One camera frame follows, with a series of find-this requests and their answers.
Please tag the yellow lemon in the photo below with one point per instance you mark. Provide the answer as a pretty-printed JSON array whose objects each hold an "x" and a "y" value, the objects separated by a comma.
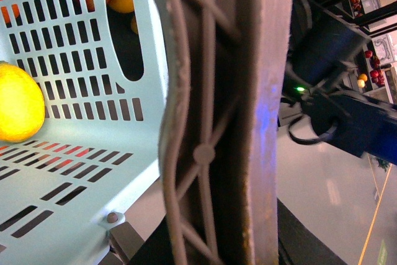
[{"x": 22, "y": 105}]

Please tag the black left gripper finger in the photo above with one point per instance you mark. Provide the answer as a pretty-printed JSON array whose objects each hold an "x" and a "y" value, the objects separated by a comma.
[{"x": 217, "y": 148}]

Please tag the light teal plastic basket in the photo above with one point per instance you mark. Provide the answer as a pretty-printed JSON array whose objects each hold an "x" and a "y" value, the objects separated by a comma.
[{"x": 64, "y": 189}]

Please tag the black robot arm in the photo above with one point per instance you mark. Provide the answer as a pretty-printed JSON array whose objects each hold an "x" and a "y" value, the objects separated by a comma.
[{"x": 321, "y": 47}]

